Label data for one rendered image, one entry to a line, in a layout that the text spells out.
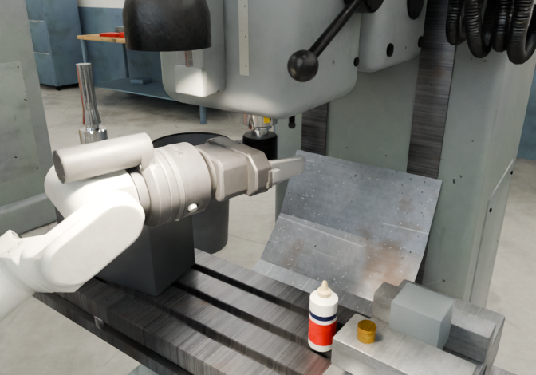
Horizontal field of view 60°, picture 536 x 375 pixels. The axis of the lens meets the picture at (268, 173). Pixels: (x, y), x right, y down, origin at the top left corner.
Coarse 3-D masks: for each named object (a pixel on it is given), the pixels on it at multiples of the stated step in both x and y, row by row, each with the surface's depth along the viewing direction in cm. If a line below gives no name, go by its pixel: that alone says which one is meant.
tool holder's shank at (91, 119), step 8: (80, 64) 78; (88, 64) 78; (80, 72) 78; (88, 72) 78; (80, 80) 78; (88, 80) 78; (80, 88) 79; (88, 88) 79; (88, 96) 79; (88, 104) 80; (96, 104) 81; (88, 112) 80; (96, 112) 81; (88, 120) 80; (96, 120) 81; (88, 128) 81; (96, 128) 82
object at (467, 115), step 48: (432, 0) 80; (432, 48) 82; (384, 96) 90; (432, 96) 84; (480, 96) 80; (528, 96) 117; (288, 144) 107; (336, 144) 99; (384, 144) 93; (432, 144) 87; (480, 144) 83; (480, 192) 86; (432, 240) 93; (480, 240) 98; (432, 288) 97; (480, 288) 115
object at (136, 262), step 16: (176, 224) 83; (192, 224) 87; (144, 240) 77; (160, 240) 79; (176, 240) 83; (192, 240) 88; (128, 256) 80; (144, 256) 78; (160, 256) 80; (176, 256) 84; (192, 256) 89; (112, 272) 84; (128, 272) 82; (144, 272) 80; (160, 272) 81; (176, 272) 85; (144, 288) 81; (160, 288) 81
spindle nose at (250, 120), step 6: (246, 114) 60; (246, 120) 61; (252, 120) 60; (258, 120) 60; (270, 120) 60; (276, 120) 61; (252, 126) 60; (258, 126) 60; (264, 126) 60; (270, 126) 61
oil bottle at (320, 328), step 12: (324, 288) 66; (312, 300) 67; (324, 300) 66; (336, 300) 67; (312, 312) 67; (324, 312) 66; (336, 312) 67; (312, 324) 68; (324, 324) 67; (336, 324) 68; (312, 336) 68; (324, 336) 67; (324, 348) 68
